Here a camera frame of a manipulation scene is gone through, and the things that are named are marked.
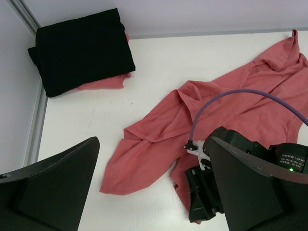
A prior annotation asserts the folded red t shirt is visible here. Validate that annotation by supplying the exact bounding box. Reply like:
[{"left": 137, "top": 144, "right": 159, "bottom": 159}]
[{"left": 71, "top": 30, "right": 136, "bottom": 90}]

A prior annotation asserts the folded black t shirt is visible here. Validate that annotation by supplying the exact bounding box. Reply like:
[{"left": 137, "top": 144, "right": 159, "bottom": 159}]
[{"left": 28, "top": 8, "right": 136, "bottom": 98}]

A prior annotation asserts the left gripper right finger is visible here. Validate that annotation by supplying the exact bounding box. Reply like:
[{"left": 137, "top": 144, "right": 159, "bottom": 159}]
[{"left": 207, "top": 137, "right": 308, "bottom": 231}]

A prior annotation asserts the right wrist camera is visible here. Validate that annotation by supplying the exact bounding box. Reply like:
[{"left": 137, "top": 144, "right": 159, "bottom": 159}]
[{"left": 184, "top": 140, "right": 212, "bottom": 171}]

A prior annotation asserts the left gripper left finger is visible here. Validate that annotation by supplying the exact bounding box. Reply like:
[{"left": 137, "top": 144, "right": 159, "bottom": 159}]
[{"left": 0, "top": 137, "right": 100, "bottom": 231}]

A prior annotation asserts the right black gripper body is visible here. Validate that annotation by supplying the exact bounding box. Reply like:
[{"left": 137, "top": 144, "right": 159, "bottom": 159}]
[{"left": 185, "top": 167, "right": 224, "bottom": 222}]

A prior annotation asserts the left rear frame post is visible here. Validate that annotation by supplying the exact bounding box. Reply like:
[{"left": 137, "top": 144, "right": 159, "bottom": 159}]
[{"left": 6, "top": 0, "right": 40, "bottom": 35}]

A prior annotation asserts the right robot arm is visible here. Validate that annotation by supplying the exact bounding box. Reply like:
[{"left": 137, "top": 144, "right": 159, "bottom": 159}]
[{"left": 185, "top": 127, "right": 308, "bottom": 231}]

